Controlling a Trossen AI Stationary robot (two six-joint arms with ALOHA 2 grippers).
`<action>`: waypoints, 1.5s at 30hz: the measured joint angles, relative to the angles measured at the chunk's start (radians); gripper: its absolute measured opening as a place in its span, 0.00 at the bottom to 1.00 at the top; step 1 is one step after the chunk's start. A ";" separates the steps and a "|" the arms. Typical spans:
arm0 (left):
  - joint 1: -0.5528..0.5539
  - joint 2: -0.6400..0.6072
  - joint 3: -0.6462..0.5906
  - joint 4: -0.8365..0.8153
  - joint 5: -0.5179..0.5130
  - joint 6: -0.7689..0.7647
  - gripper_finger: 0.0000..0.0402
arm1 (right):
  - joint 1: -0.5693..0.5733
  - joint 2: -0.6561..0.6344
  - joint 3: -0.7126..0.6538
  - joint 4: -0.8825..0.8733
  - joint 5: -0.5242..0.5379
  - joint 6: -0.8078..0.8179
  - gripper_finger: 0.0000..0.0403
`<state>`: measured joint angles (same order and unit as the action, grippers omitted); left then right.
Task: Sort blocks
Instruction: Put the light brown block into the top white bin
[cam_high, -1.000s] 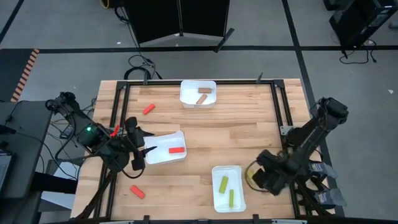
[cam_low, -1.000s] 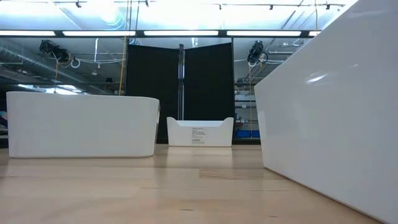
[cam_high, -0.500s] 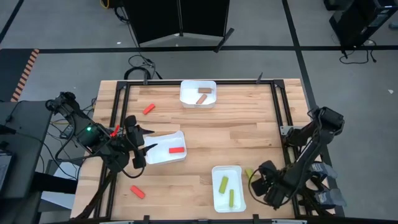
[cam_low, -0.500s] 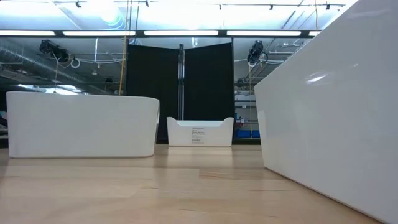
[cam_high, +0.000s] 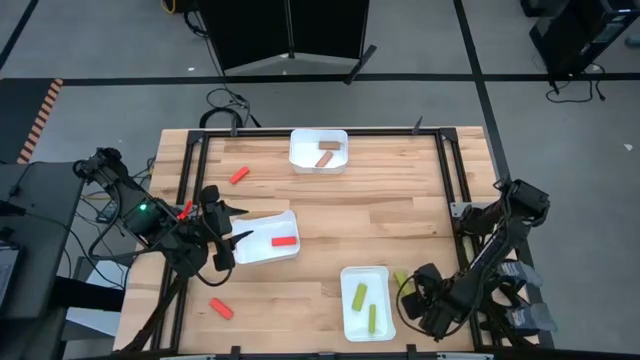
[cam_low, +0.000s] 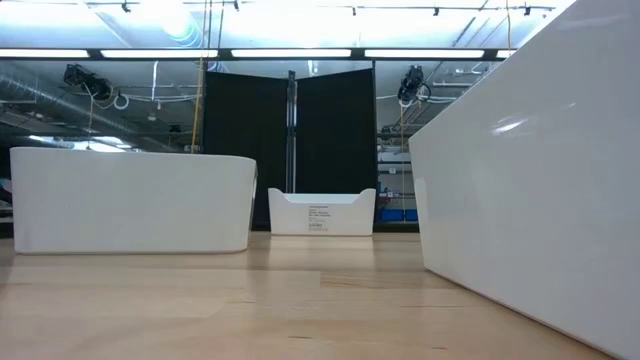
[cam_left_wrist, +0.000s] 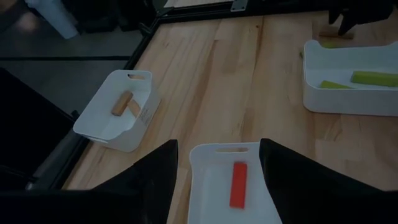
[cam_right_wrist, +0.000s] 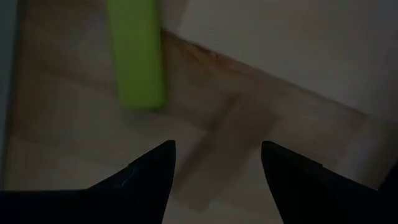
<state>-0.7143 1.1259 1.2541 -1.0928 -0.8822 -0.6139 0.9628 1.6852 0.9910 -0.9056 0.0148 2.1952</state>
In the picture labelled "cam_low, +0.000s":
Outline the paper label sticker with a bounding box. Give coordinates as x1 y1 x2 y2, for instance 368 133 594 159
307 204 332 233

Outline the small white bin with label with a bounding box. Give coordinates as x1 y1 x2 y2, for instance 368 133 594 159
267 187 377 237

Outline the black curtain panel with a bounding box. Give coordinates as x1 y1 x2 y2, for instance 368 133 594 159
295 67 378 194
201 70 291 232

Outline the metal curtain stand pole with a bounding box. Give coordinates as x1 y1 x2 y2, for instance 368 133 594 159
285 70 299 194

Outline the background metal shelf rack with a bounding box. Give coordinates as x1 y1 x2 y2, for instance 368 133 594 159
376 130 419 211

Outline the blue storage box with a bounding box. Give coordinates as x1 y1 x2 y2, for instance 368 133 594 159
378 208 419 223

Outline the long white plastic bin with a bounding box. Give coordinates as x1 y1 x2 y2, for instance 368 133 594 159
9 146 258 255

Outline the large glossy white bin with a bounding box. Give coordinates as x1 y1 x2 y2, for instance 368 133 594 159
408 0 640 360

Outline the hanging black cable reel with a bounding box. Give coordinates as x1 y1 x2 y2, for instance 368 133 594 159
397 64 432 105
62 63 130 111

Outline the yellow hanging cord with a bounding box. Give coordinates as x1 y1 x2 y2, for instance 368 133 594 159
190 0 208 154

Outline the silver ventilation duct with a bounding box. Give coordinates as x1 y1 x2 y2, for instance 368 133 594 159
0 73 151 146

